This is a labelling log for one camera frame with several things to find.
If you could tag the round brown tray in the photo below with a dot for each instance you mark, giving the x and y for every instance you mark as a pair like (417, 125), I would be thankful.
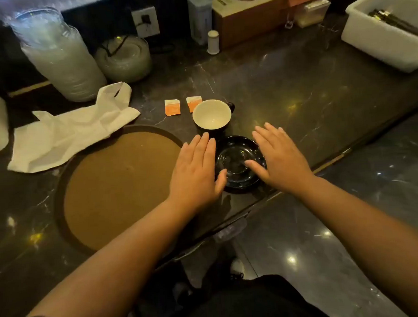
(117, 188)

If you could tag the bundle of black utensils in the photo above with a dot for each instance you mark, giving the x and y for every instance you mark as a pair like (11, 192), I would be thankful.
(396, 22)

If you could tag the black saucer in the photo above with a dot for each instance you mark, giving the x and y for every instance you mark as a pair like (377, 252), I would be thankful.
(236, 159)

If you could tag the brown box with white lid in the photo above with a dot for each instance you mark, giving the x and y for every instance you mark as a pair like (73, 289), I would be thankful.
(251, 26)

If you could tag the person's right hand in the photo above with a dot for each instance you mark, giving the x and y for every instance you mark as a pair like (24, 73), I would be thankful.
(285, 163)

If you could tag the stack of small glass dishes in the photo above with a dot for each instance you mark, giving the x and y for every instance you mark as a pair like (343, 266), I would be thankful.
(37, 24)

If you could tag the white wall socket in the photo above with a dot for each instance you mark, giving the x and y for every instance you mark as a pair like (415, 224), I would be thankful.
(153, 29)

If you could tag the person's white shoe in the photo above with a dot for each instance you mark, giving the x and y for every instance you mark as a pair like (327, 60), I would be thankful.
(237, 267)

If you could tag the black and white cup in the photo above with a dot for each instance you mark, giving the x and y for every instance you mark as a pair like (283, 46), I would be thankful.
(212, 113)

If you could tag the person's right forearm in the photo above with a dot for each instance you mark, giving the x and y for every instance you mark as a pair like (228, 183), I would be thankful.
(371, 243)

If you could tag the orange sachet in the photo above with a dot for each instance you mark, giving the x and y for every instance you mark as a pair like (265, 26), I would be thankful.
(172, 108)
(193, 102)

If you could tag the person's left forearm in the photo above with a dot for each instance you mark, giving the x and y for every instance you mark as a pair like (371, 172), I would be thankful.
(113, 271)

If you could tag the clear plastic container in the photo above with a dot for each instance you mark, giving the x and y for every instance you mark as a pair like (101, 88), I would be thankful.
(311, 13)

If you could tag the white napkin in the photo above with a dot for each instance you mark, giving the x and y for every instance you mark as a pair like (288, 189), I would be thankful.
(73, 131)

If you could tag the short stack of glass plates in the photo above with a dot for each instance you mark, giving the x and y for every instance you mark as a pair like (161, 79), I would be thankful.
(125, 61)

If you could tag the person's left hand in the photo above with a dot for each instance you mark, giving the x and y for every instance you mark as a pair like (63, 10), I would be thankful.
(194, 178)

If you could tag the clear plastic wrapper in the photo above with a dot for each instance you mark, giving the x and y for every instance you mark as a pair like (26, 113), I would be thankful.
(231, 230)

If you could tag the pale rectangular tin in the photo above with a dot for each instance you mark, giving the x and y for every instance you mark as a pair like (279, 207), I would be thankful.
(200, 18)

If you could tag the tall stack of glass plates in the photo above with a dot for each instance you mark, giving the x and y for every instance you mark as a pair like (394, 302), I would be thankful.
(66, 69)

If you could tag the small white shaker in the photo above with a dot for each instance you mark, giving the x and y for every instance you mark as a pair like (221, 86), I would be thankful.
(213, 42)

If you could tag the person's black trousers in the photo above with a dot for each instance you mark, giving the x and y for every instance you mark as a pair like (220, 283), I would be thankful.
(243, 304)

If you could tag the white plastic bin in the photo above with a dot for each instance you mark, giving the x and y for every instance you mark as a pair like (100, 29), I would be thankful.
(380, 42)

